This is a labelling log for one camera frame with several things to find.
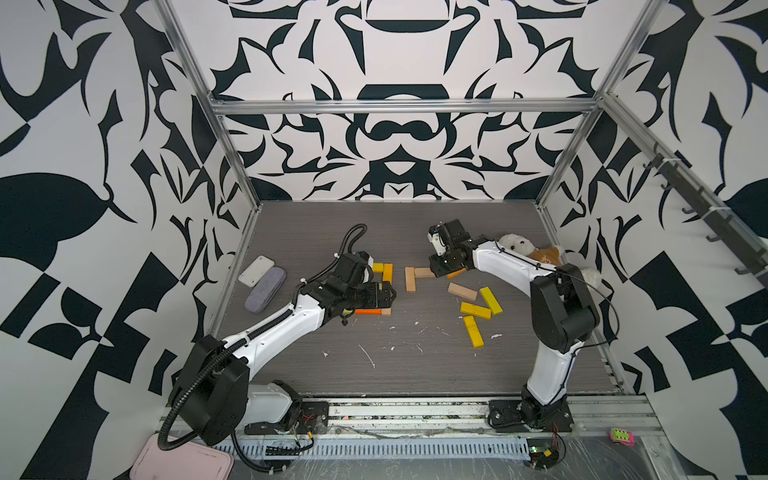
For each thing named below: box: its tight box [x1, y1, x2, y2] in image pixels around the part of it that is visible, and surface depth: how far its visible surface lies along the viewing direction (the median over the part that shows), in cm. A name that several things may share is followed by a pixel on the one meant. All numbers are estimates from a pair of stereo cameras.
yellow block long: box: [463, 316, 485, 348], surface depth 89 cm
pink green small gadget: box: [609, 428, 636, 446], surface depth 71 cm
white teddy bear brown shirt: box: [499, 233, 602, 290], surface depth 98 cm
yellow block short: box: [460, 301, 492, 320], surface depth 93 cm
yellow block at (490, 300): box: [480, 286, 503, 315], surface depth 96 cm
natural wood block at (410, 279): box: [404, 266, 416, 292], surface depth 100 cm
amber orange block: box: [382, 263, 393, 285], surface depth 101 cm
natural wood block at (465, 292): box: [447, 282, 478, 301], surface depth 98 cm
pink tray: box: [130, 434, 235, 480], surface depth 68 cm
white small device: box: [238, 255, 275, 288], surface depth 101 cm
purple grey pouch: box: [245, 266, 287, 313], surface depth 96 cm
